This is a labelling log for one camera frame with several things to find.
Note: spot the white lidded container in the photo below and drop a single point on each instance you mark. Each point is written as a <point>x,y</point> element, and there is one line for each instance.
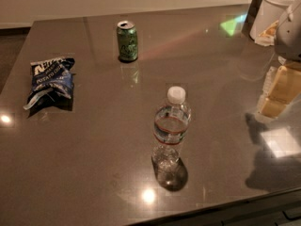
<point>264,28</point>

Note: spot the clear plastic water bottle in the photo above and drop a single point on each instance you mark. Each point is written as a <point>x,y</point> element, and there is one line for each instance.
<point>170,125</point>

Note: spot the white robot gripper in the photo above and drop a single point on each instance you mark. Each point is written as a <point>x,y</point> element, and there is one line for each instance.
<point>290,35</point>

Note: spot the dark box behind container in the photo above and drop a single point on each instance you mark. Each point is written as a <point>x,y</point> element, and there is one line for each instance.
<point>251,15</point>

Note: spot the blue potato chip bag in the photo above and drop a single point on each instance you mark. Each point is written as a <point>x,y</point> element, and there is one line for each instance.
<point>51,77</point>

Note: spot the green soda can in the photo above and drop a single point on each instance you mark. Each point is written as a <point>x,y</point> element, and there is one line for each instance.
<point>127,41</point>

